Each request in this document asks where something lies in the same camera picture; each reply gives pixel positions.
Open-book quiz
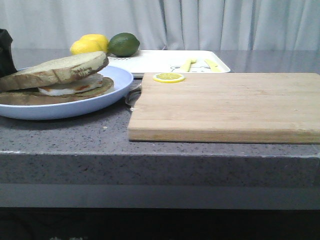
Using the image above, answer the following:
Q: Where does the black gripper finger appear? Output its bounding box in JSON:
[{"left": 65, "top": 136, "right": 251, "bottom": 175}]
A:
[{"left": 0, "top": 28, "right": 17, "bottom": 78}]

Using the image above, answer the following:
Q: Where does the bread slice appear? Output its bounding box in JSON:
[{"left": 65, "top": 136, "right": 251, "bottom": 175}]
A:
[
  {"left": 0, "top": 76, "right": 115, "bottom": 106},
  {"left": 0, "top": 51, "right": 109, "bottom": 92}
]

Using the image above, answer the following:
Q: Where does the light blue round plate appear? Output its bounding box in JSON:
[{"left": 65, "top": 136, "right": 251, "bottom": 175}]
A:
[{"left": 0, "top": 66, "right": 134, "bottom": 120}]

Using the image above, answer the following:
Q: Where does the white serving tray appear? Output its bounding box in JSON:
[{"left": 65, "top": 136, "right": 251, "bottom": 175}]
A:
[{"left": 108, "top": 50, "right": 231, "bottom": 77}]

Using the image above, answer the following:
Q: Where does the grey curtain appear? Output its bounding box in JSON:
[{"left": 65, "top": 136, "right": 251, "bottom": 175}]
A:
[{"left": 0, "top": 0, "right": 320, "bottom": 51}]

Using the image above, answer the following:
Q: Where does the rear yellow lemon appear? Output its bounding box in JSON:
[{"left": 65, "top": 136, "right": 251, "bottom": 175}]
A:
[{"left": 80, "top": 34, "right": 109, "bottom": 52}]

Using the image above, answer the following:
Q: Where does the yellow lemon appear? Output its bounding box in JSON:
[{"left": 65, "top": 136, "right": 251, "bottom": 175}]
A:
[
  {"left": 70, "top": 39, "right": 103, "bottom": 55},
  {"left": 80, "top": 34, "right": 109, "bottom": 52}
]

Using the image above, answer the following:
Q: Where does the fried egg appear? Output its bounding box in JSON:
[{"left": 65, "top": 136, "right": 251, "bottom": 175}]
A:
[{"left": 37, "top": 73, "right": 103, "bottom": 96}]

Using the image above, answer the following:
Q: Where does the front yellow lemon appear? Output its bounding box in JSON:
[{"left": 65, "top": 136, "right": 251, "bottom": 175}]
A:
[{"left": 70, "top": 39, "right": 103, "bottom": 55}]

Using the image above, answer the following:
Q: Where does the green lime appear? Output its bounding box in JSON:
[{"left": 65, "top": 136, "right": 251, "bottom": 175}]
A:
[{"left": 107, "top": 32, "right": 140, "bottom": 57}]

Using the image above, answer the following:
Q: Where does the lemon slice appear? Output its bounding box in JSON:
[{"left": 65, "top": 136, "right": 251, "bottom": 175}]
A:
[{"left": 152, "top": 72, "right": 185, "bottom": 83}]

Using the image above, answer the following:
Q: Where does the yellow plastic fork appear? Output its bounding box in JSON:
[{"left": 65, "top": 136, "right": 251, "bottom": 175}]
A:
[{"left": 177, "top": 58, "right": 197, "bottom": 73}]

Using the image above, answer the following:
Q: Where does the yellow plastic knife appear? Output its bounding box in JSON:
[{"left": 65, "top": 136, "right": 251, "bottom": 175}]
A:
[{"left": 204, "top": 59, "right": 222, "bottom": 73}]

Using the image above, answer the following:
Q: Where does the wooden cutting board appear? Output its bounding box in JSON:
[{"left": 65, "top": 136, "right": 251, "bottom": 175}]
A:
[{"left": 128, "top": 73, "right": 320, "bottom": 144}]

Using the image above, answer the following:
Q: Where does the metal cutting board handle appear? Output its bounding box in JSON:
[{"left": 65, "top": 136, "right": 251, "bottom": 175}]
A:
[{"left": 125, "top": 83, "right": 142, "bottom": 111}]

